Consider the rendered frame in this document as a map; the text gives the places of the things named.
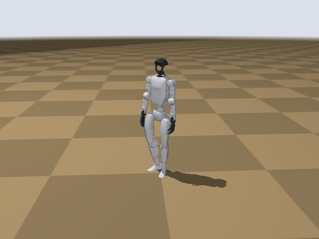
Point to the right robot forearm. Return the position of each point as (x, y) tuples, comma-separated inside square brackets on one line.
[(145, 105)]

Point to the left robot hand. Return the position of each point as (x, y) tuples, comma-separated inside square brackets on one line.
[(172, 126)]

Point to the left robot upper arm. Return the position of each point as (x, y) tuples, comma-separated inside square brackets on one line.
[(172, 84)]

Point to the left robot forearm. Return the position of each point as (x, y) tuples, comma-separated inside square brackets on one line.
[(173, 110)]

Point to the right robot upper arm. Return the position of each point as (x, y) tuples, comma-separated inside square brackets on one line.
[(147, 94)]

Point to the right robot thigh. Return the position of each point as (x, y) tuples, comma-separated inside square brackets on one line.
[(149, 130)]

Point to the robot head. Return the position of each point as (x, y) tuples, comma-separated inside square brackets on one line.
[(160, 62)]

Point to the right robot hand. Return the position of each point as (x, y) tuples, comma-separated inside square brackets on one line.
[(143, 118)]

